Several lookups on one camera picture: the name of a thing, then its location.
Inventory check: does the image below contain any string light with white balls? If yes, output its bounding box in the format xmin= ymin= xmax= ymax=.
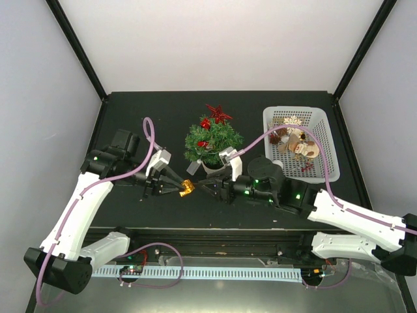
xmin=186 ymin=144 xmax=225 ymax=175

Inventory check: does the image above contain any gold gift box ornament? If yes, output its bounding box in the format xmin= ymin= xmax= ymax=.
xmin=179 ymin=179 xmax=195 ymax=197

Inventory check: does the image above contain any red santa ornament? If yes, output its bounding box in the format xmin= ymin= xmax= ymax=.
xmin=197 ymin=141 xmax=209 ymax=148

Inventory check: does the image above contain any small green christmas tree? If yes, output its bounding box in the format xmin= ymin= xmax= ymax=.
xmin=184 ymin=115 xmax=244 ymax=165

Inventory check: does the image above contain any red gift box ornament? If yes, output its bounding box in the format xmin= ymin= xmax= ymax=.
xmin=200 ymin=118 xmax=211 ymax=130

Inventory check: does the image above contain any red star ornament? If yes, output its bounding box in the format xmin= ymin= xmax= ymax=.
xmin=206 ymin=104 xmax=232 ymax=125

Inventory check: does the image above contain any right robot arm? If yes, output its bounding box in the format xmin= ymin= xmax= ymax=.
xmin=198 ymin=156 xmax=416 ymax=276

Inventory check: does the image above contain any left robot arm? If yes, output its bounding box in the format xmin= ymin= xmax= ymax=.
xmin=23 ymin=130 xmax=185 ymax=295

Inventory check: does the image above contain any large white ball ornament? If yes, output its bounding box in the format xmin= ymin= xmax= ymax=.
xmin=272 ymin=160 xmax=284 ymax=168

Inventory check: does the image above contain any pine cone ornament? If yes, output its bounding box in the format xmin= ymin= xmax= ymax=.
xmin=268 ymin=128 xmax=287 ymax=145

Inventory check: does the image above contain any white plastic basket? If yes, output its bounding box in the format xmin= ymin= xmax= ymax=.
xmin=263 ymin=106 xmax=339 ymax=184

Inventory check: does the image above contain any red berry sprig ornament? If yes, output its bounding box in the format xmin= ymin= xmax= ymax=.
xmin=301 ymin=162 xmax=315 ymax=174

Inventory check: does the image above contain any left circuit board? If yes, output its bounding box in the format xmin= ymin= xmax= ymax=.
xmin=119 ymin=265 xmax=143 ymax=276

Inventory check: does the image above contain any circuit board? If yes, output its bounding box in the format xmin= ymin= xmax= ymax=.
xmin=302 ymin=265 xmax=336 ymax=278
xmin=119 ymin=265 xmax=143 ymax=276

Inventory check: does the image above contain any white snowflake ornament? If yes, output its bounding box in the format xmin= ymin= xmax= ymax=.
xmin=283 ymin=115 xmax=303 ymax=126

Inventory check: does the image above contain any right circuit board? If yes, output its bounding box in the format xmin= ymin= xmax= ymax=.
xmin=302 ymin=265 xmax=336 ymax=278

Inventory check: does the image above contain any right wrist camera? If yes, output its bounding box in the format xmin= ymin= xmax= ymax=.
xmin=218 ymin=147 xmax=243 ymax=182

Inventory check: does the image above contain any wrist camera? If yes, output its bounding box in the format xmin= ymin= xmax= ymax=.
xmin=218 ymin=147 xmax=243 ymax=182
xmin=146 ymin=149 xmax=171 ymax=177

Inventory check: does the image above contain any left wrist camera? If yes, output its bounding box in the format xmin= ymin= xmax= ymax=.
xmin=146 ymin=149 xmax=171 ymax=177

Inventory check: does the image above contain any white slotted cable duct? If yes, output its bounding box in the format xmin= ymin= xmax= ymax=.
xmin=92 ymin=265 xmax=302 ymax=283

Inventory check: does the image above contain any black frame post left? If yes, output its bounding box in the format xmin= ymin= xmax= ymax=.
xmin=46 ymin=0 xmax=108 ymax=100

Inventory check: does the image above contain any black frame post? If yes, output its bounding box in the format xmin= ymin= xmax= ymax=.
xmin=333 ymin=0 xmax=397 ymax=101
xmin=46 ymin=0 xmax=108 ymax=100

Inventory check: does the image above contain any black frame post right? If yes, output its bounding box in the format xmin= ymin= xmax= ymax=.
xmin=333 ymin=0 xmax=397 ymax=101

